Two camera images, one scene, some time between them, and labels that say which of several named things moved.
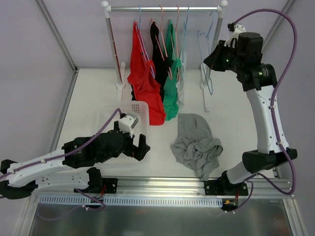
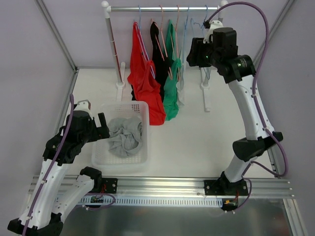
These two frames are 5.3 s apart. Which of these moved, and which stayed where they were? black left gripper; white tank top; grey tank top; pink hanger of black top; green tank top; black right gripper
Moved: black right gripper; grey tank top; black left gripper
Stayed: green tank top; pink hanger of black top; white tank top
